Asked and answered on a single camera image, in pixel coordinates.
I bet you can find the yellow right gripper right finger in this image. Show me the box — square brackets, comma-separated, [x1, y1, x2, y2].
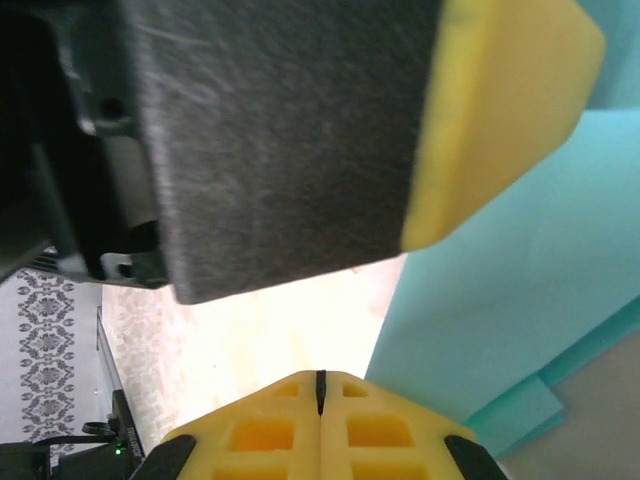
[319, 370, 510, 480]

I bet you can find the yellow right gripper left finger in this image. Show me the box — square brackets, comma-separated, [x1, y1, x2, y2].
[131, 370, 321, 480]

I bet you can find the teal paper sheet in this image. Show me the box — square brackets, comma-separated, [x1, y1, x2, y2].
[364, 0, 640, 459]

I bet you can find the black board with green light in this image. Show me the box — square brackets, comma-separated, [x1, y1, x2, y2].
[109, 388, 148, 465]

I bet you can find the wide aluminium frame rail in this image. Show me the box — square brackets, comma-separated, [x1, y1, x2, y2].
[93, 303, 139, 401]

